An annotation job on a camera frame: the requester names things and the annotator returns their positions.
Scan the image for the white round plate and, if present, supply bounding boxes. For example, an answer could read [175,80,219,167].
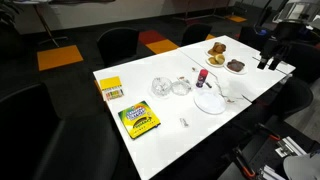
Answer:
[193,91,227,116]

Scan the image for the yellow marker pack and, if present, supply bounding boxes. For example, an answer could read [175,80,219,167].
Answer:
[99,75,125,102]

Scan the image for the yellow shell bread roll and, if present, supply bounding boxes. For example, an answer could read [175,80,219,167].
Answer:
[208,53,226,66]

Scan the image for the small white side table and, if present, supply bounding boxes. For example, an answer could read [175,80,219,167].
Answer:
[13,0,69,48]

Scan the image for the green yellow Crayola marker box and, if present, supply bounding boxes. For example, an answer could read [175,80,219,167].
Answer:
[117,100,162,140]

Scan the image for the black perforated mounting board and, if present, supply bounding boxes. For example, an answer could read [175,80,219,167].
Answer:
[218,114,320,180]

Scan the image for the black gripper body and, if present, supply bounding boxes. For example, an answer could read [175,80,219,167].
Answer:
[260,35,290,62]

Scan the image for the brown crossed bread bun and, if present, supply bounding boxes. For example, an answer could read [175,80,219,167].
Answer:
[213,41,228,55]

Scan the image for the tall cut glass bowl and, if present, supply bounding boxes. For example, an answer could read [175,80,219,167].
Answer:
[151,76,173,99]

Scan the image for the low clear glass bowl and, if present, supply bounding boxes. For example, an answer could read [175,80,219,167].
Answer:
[170,80,193,97]

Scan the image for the chocolate crossed bread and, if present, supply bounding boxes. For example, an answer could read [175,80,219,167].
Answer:
[226,58,246,73]

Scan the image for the silver aluminium bracket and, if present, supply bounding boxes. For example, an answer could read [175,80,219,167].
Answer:
[274,136,308,158]

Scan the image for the large black office chair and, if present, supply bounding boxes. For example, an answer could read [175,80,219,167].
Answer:
[0,82,122,180]

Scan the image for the golden flat bread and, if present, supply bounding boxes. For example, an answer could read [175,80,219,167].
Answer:
[208,48,221,57]

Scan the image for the grey rounded housing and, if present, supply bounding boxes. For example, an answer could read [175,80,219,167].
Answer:
[283,153,320,180]

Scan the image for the green potted plant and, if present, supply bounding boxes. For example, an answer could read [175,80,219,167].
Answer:
[0,0,23,29]

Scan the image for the orange handled black clamp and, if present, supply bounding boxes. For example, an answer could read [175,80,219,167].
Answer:
[232,146,258,179]
[255,122,282,142]

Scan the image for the white bread plate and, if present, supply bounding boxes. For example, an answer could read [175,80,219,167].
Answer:
[223,59,248,76]
[204,46,228,58]
[205,54,227,69]

